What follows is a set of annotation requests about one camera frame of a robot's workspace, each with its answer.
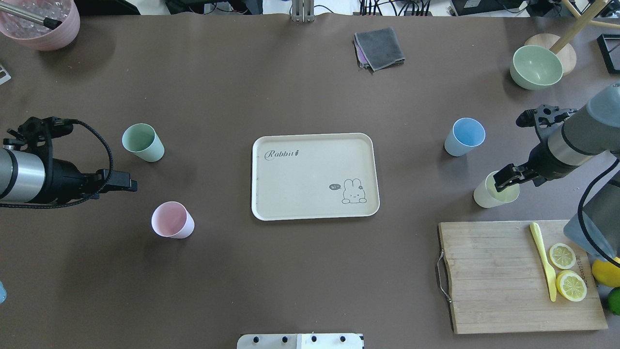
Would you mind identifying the pale yellow cup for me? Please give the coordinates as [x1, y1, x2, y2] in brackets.
[472, 172, 520, 208]

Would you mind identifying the aluminium frame post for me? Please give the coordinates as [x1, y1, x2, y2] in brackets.
[291, 0, 316, 23]

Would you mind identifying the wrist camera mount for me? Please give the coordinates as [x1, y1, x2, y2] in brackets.
[2, 117, 75, 149]
[515, 104, 578, 142]

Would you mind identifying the wooden mug tree stand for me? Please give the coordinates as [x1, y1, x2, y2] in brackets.
[524, 0, 619, 76]

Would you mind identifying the mint green bowl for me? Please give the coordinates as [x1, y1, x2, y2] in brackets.
[510, 46, 564, 91]

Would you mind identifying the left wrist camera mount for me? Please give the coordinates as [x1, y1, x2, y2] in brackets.
[2, 117, 75, 149]

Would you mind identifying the wooden cutting board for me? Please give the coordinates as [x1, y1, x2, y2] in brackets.
[438, 220, 607, 335]

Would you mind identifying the pink bowl with ice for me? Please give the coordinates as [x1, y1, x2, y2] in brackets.
[0, 0, 80, 51]

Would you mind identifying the blue cup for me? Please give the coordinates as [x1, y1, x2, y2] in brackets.
[444, 117, 486, 157]

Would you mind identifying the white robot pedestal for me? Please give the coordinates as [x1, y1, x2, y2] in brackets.
[236, 332, 365, 349]

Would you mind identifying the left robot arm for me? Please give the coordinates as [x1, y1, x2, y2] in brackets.
[0, 149, 138, 204]

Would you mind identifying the pink cup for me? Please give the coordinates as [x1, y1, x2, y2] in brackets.
[151, 201, 195, 239]

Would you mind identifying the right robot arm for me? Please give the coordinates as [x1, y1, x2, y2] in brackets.
[493, 82, 620, 267]

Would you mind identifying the green lime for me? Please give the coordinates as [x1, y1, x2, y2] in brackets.
[607, 287, 620, 316]

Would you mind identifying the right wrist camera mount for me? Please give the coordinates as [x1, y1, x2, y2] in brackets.
[515, 104, 578, 142]

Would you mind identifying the green cup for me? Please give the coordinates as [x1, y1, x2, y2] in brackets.
[122, 123, 165, 162]

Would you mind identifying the lemon slice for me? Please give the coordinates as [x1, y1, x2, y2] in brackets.
[548, 243, 576, 270]
[556, 270, 588, 302]

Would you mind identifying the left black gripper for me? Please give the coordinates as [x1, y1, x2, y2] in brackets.
[43, 159, 138, 204]

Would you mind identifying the grey folded cloth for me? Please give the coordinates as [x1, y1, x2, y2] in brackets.
[354, 27, 406, 72]

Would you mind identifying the white wire rack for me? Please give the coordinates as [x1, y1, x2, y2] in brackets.
[0, 65, 12, 85]

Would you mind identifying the beige rabbit tray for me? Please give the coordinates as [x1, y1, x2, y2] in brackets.
[251, 133, 380, 221]

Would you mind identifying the yellow plastic knife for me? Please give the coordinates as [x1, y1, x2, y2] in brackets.
[529, 222, 558, 302]

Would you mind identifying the metal tube black tip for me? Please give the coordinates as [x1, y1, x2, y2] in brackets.
[0, 1, 62, 30]

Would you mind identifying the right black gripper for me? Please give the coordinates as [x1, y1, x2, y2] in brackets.
[493, 142, 579, 192]

